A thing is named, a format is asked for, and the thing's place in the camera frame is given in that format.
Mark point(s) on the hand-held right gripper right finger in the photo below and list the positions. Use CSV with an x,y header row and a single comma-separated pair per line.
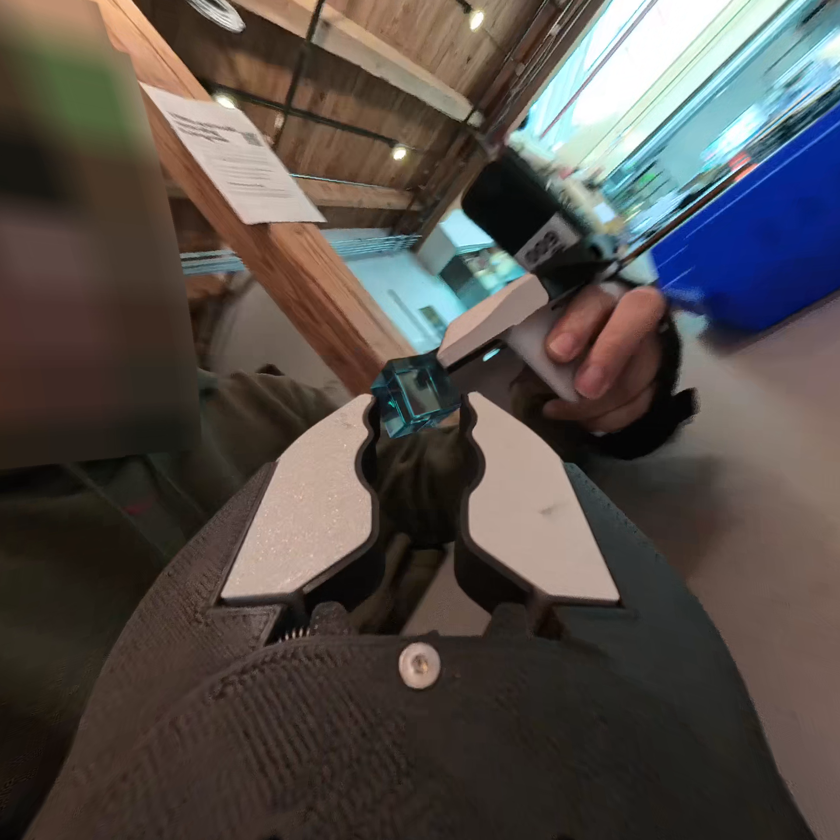
x,y
531,512

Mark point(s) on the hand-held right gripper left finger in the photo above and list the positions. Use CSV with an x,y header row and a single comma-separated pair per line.
x,y
308,518

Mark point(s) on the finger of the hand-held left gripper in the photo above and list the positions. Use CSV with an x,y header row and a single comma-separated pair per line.
x,y
492,315

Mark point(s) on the clear teal cube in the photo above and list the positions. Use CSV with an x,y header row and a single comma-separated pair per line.
x,y
413,400

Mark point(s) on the blue plastic bin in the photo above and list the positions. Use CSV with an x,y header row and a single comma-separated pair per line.
x,y
774,249

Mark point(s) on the person's left hand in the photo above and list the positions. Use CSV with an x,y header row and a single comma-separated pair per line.
x,y
623,341

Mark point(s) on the ceiling spot light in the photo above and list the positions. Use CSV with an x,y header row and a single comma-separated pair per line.
x,y
225,100
399,152
477,18

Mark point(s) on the wooden column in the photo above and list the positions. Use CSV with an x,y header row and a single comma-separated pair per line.
x,y
295,262

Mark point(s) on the white paper notice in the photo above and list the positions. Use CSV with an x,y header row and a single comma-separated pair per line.
x,y
243,157

